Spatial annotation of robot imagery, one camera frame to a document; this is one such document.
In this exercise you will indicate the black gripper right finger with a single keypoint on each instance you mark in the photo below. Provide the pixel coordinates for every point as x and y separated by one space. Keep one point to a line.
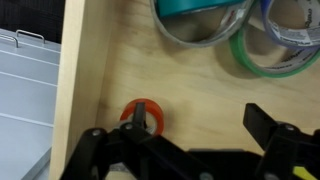
286 150

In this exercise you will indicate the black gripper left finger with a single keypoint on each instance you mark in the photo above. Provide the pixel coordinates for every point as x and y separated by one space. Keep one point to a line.
133 153

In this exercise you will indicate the small orange tape roll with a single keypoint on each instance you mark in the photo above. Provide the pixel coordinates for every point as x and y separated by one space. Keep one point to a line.
156 115

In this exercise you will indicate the wooden drawer with white front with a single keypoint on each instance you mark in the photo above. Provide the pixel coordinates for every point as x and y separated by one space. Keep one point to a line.
186 100

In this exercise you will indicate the thin green tape roll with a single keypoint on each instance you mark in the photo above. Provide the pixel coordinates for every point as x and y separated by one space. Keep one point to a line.
246 63

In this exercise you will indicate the blue tape roll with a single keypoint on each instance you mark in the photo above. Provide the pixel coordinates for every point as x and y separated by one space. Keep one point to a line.
290 35

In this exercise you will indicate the white drawer cabinet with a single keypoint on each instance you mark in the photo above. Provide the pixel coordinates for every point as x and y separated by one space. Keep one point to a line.
26 110

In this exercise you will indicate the clear tape roll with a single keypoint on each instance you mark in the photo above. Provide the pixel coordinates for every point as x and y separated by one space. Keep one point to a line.
200 39

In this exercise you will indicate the teal tape roll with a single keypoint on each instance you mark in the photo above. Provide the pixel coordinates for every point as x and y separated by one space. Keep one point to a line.
190 7

